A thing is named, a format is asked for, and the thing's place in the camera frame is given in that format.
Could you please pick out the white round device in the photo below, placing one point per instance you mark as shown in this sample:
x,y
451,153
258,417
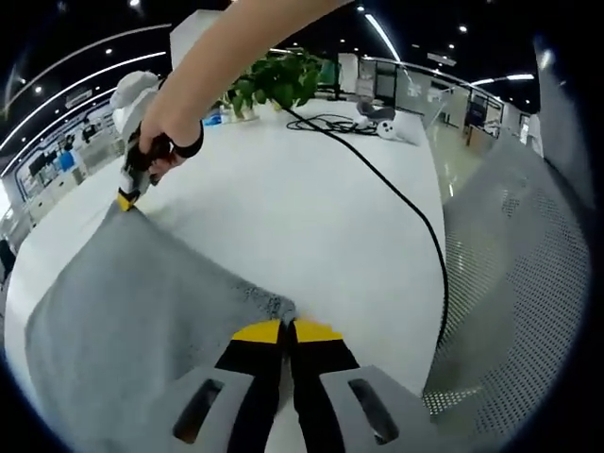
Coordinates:
x,y
391,128

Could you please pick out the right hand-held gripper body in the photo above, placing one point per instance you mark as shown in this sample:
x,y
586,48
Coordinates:
x,y
134,101

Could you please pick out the grey mesh chair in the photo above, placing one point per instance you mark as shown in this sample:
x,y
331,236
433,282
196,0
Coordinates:
x,y
519,283

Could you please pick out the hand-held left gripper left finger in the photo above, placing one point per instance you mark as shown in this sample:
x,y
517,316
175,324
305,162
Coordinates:
x,y
255,391

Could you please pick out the blue plastic bag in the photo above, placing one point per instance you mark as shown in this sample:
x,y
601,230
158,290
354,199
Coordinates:
x,y
212,119

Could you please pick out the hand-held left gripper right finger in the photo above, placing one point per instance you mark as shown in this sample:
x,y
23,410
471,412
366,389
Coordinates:
x,y
330,401

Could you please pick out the white table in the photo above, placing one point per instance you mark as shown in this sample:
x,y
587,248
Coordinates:
x,y
283,212

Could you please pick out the grey towel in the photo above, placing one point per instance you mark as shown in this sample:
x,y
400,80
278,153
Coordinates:
x,y
118,307

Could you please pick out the green potted plant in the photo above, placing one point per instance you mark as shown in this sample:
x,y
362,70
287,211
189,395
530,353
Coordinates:
x,y
278,78

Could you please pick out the person's right hand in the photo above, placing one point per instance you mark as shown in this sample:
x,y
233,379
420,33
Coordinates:
x,y
177,132

